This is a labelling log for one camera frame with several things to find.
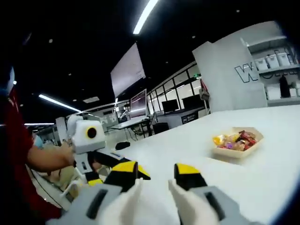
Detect white cardboard box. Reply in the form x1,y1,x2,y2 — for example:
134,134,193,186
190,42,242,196
267,85,281,99

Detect grey metal shelving rack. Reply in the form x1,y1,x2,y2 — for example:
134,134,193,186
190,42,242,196
240,35,300,106

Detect beige paper food container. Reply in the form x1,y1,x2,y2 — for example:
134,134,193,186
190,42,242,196
212,126,264,159

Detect yellow snack food packet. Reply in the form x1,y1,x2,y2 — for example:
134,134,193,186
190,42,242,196
212,135,227,146

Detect black bag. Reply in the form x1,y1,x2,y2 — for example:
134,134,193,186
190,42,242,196
278,76,291,98

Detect person's masked head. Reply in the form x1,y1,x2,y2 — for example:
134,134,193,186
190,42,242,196
0,63,17,99

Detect large hanging display screen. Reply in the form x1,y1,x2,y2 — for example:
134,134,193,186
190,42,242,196
110,42,146,99

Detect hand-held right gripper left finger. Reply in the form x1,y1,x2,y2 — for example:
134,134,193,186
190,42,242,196
46,161,139,225

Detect hanging grey red bag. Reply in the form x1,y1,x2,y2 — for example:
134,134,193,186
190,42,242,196
199,79,210,101

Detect black low cabinet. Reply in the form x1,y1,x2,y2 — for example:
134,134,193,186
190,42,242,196
152,122,170,135

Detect white standing desk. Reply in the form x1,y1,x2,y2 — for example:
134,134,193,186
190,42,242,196
110,118,150,141

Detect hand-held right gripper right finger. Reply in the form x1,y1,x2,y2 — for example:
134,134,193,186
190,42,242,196
173,163,261,225

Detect black framed glass partition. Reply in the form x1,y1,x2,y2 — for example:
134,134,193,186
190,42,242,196
146,62,203,111

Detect white food tongs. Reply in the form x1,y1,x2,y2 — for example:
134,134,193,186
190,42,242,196
98,177,225,225

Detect white partition with lettering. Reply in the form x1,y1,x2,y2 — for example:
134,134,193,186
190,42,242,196
192,35,269,113

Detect person's left hand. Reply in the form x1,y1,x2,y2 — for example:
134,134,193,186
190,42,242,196
58,140,77,167

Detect monitor with purple screen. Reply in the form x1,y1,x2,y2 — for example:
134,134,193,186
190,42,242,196
129,89,148,120

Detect dark grey counter desk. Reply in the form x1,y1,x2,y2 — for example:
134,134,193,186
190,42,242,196
156,109,209,129

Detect person in red shirt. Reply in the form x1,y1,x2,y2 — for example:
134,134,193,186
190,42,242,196
3,86,61,221

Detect lidded white storage bin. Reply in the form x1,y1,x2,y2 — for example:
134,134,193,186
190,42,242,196
266,55,281,68
278,52,290,66
254,58,268,70

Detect black monitor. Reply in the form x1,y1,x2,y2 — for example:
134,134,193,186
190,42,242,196
181,96,202,110
161,98,179,113

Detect ceiling light strip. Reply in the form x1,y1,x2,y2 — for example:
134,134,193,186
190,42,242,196
38,93,82,113
133,0,160,35

